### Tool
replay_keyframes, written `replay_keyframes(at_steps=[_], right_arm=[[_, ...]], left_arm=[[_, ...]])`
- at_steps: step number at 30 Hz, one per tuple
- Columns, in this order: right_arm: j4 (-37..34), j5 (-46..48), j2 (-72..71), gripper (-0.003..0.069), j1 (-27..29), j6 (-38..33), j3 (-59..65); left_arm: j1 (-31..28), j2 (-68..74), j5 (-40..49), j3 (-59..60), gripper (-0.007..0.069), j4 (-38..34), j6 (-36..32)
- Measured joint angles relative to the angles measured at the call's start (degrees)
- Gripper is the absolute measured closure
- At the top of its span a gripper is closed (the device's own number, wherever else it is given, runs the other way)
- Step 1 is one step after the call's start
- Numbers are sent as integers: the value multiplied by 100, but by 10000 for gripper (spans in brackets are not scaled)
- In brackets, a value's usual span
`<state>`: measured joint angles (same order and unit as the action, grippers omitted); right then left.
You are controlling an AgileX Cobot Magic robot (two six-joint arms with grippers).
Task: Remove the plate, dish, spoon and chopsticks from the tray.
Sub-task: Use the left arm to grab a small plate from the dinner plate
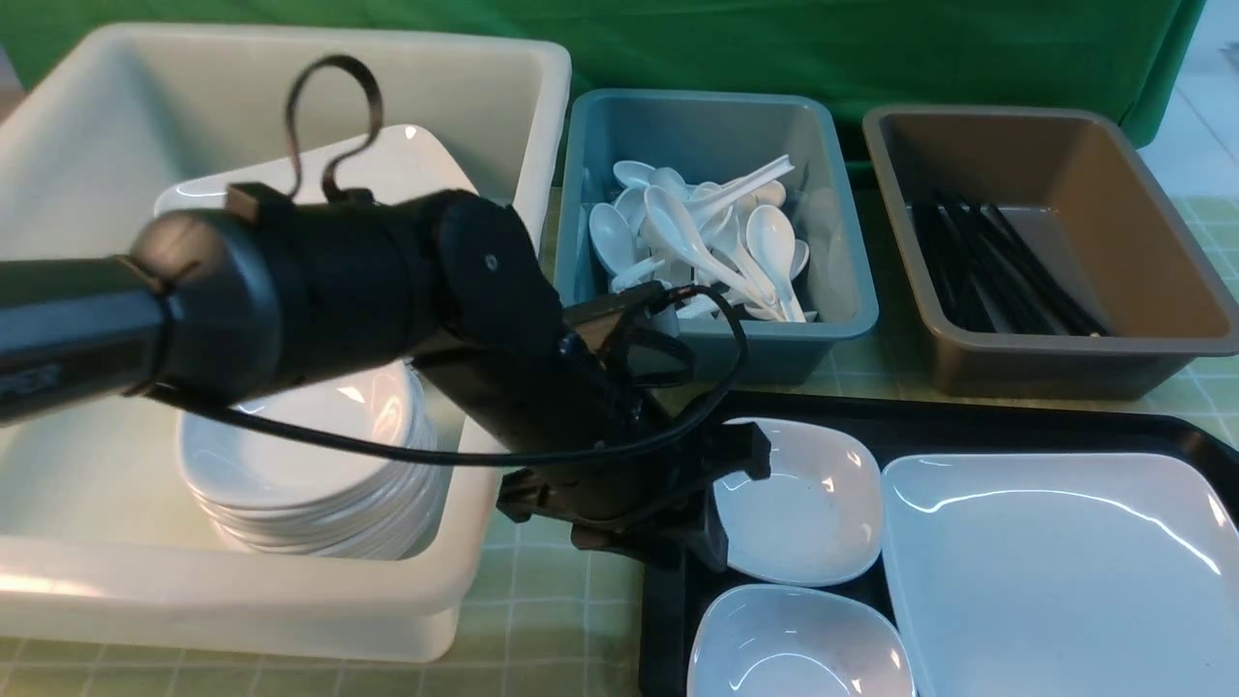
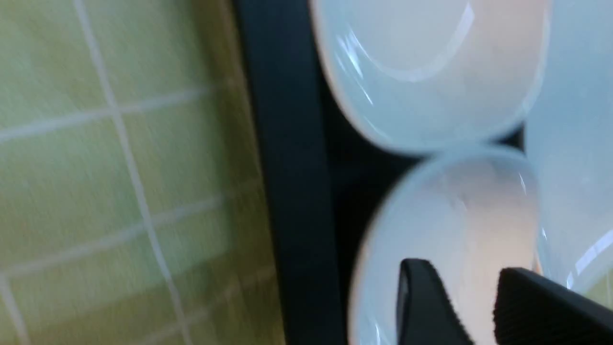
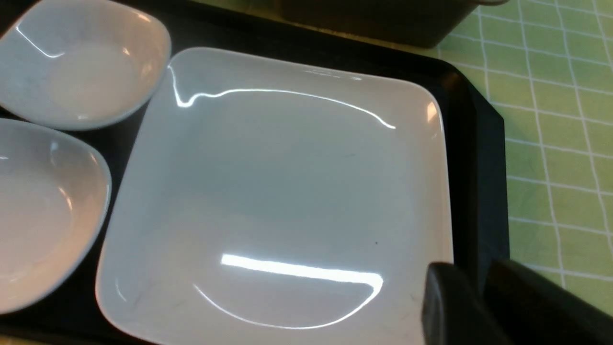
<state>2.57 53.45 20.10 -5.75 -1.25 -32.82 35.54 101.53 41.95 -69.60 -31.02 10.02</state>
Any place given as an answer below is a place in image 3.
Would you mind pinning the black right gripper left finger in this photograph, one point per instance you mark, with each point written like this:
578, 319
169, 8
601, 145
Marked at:
453, 313

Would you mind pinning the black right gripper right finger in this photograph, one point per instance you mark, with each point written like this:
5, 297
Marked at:
532, 310

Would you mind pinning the white square rice plate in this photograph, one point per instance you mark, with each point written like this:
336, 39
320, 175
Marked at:
272, 203

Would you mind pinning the white bowl tray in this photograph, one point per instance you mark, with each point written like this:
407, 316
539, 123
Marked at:
54, 195
81, 64

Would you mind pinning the black serving tray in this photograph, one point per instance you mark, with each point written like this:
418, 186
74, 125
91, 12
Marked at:
474, 140

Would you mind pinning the green checked tablecloth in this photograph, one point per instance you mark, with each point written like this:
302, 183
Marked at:
546, 66

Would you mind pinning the brown plastic bin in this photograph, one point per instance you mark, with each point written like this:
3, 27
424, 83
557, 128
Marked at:
422, 23

